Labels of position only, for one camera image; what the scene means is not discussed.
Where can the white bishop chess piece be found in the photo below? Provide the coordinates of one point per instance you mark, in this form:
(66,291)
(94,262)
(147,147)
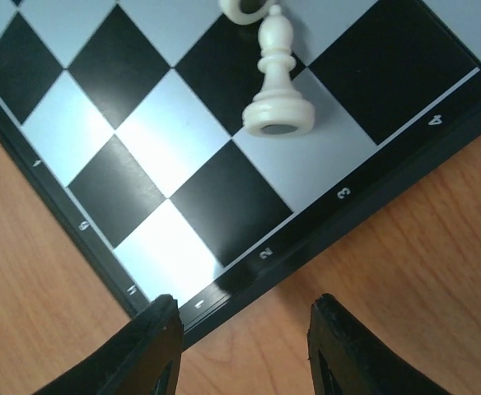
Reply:
(278,109)

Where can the black silver chess board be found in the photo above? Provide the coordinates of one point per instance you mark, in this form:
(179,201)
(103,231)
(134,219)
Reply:
(125,117)

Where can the white fallen chess piece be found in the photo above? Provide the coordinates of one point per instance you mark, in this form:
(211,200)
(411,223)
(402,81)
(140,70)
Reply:
(244,13)

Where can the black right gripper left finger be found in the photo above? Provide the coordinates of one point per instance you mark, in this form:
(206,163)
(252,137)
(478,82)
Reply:
(143,357)

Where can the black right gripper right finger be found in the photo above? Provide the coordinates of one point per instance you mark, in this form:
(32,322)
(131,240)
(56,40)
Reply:
(437,352)

